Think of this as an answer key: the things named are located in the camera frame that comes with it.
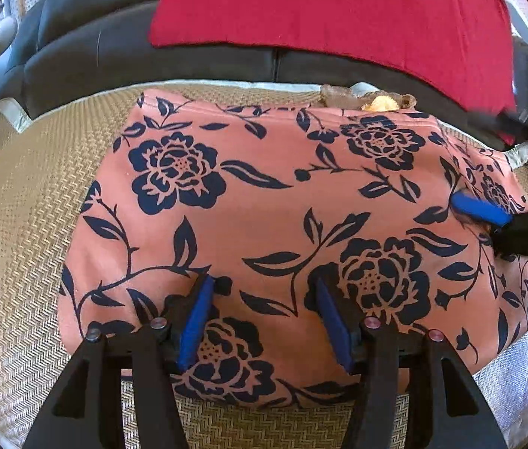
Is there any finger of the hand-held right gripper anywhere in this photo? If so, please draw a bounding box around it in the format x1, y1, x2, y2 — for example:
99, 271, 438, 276
450, 192, 528, 261
470, 109, 528, 135

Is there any dark leather sofa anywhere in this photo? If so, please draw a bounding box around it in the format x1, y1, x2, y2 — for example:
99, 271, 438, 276
12, 0, 527, 150

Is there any red cloth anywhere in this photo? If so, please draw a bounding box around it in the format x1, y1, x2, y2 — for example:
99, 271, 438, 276
148, 0, 518, 147

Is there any brown plush toy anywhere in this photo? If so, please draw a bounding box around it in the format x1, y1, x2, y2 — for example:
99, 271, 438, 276
320, 83, 418, 113

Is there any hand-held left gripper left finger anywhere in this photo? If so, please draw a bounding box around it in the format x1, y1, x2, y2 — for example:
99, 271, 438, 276
21, 274, 233, 449

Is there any salmon floral print garment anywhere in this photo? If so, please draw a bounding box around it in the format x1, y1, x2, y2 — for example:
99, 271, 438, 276
58, 86, 528, 410

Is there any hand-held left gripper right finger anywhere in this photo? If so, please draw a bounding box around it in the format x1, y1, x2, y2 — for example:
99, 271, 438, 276
313, 275, 510, 449

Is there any woven straw mat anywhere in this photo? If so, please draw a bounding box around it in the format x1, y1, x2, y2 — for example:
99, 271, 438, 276
0, 79, 528, 449

